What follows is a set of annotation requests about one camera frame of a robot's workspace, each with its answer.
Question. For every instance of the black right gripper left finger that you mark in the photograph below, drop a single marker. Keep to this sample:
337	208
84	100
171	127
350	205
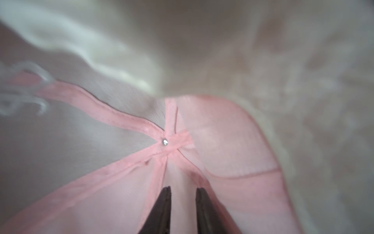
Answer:
158	220

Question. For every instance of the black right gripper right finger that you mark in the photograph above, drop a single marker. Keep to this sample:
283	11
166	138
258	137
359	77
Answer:
208	221

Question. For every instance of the pink baseball cap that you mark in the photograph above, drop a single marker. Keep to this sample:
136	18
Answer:
268	105

